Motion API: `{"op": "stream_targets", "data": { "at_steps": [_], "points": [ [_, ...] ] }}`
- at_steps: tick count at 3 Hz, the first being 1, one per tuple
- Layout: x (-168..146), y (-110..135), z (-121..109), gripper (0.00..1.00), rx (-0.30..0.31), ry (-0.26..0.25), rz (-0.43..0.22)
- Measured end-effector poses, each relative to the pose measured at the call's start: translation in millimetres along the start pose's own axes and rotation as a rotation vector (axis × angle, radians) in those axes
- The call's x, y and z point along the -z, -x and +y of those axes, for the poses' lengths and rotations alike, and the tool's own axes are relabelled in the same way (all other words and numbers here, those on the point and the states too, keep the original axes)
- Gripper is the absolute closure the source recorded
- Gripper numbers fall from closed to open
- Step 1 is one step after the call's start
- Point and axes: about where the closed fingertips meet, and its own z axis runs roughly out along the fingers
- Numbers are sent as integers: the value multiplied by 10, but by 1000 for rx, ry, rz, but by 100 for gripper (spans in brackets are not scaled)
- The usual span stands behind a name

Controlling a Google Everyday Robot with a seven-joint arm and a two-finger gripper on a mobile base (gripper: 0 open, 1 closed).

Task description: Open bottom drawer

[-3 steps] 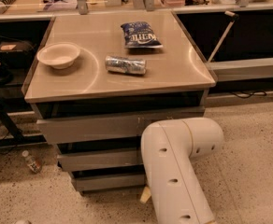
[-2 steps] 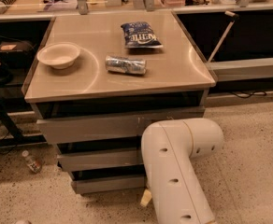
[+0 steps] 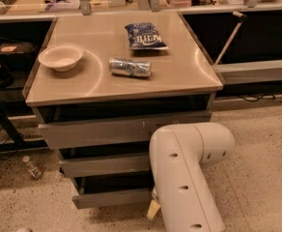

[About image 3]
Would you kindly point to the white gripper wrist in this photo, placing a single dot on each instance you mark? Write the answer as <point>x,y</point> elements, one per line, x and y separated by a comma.
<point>154,210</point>

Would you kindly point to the grey bottom drawer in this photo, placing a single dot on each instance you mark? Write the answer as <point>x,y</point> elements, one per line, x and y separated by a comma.
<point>111,190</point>

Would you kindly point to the grey drawer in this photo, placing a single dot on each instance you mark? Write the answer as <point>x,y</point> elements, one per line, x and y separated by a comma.
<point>114,130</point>
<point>116,164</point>
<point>111,190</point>

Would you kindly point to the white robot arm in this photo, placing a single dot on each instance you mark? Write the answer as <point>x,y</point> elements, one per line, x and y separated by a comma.
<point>176,155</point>

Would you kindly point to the grey top drawer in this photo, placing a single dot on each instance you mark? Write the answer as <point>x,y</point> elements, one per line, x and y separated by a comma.
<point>114,130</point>

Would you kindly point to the grey middle drawer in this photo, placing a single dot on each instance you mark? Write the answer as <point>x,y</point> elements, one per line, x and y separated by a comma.
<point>116,164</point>

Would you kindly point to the grey drawer cabinet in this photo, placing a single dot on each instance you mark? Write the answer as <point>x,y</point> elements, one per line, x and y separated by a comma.
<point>182,79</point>

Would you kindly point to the clear plastic water bottle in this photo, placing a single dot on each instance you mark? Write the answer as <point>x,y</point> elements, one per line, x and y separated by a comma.
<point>33,168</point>

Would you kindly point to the crushed silver can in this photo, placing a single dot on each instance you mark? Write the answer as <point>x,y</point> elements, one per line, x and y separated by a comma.
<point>132,68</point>

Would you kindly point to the blue kettle chip bag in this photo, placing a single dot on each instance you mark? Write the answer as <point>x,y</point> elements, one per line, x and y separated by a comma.
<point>143,36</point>

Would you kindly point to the white paper bowl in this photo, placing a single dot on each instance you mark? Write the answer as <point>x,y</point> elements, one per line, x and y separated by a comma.
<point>61,57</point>

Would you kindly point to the black equipment on left shelf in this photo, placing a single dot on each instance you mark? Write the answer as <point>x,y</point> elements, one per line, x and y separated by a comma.
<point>15,57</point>

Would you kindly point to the white stick with black tip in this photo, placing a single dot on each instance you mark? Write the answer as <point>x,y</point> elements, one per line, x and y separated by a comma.
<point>241,19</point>

